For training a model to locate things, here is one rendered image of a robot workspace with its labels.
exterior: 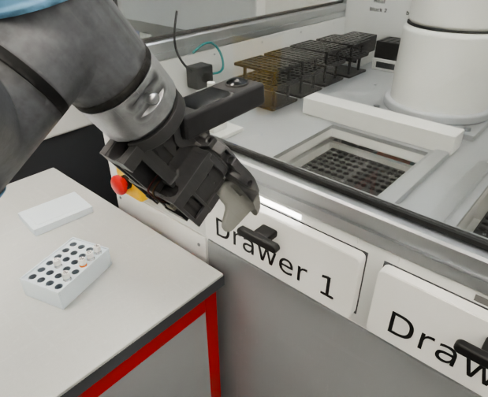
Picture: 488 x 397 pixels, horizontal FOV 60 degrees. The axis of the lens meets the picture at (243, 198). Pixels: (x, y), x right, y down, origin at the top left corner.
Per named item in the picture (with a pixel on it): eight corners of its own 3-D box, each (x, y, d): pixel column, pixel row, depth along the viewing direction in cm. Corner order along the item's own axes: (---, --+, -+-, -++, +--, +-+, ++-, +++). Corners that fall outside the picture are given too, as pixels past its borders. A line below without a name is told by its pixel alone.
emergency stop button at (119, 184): (122, 199, 80) (119, 181, 78) (109, 192, 82) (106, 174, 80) (135, 193, 82) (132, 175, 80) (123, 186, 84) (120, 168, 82)
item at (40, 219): (35, 236, 86) (33, 230, 85) (19, 219, 91) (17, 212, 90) (94, 212, 93) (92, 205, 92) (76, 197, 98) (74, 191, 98)
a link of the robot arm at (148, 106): (113, 37, 37) (174, 50, 32) (143, 74, 41) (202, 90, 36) (58, 102, 35) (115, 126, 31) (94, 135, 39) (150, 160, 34)
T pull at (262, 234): (275, 255, 59) (275, 247, 59) (236, 234, 63) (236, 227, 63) (290, 243, 62) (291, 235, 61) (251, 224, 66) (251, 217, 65)
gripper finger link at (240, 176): (232, 196, 50) (189, 153, 44) (240, 183, 51) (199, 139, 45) (260, 206, 47) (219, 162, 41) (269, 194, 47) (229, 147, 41)
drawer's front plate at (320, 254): (348, 320, 60) (360, 260, 54) (205, 237, 76) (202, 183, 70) (355, 313, 61) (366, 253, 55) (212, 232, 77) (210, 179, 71)
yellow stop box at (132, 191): (138, 205, 81) (133, 172, 77) (117, 191, 85) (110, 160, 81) (159, 194, 84) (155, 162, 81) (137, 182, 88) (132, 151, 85)
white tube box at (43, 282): (63, 309, 69) (57, 293, 67) (25, 294, 72) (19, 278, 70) (112, 264, 79) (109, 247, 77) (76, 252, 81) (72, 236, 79)
